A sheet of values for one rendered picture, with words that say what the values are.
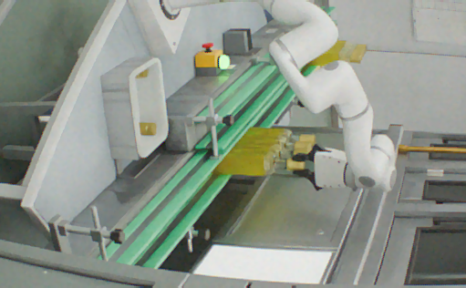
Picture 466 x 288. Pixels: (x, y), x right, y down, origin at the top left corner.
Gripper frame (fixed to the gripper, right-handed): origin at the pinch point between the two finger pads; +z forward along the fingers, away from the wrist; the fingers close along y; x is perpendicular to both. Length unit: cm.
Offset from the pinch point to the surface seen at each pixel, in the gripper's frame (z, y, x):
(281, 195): 9.2, -12.4, -4.0
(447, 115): 121, -174, -582
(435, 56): 134, -102, -577
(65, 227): 8, 14, 79
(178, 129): 26.7, 12.3, 17.2
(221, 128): 26.5, 6.4, -1.6
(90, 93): 31, 30, 44
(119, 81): 27, 31, 37
